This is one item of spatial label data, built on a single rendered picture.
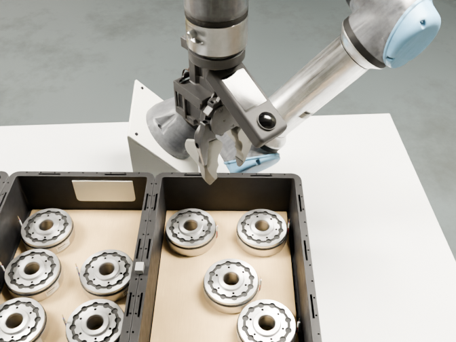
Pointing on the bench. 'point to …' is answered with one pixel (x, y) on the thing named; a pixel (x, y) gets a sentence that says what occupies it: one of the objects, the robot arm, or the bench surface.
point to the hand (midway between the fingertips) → (228, 171)
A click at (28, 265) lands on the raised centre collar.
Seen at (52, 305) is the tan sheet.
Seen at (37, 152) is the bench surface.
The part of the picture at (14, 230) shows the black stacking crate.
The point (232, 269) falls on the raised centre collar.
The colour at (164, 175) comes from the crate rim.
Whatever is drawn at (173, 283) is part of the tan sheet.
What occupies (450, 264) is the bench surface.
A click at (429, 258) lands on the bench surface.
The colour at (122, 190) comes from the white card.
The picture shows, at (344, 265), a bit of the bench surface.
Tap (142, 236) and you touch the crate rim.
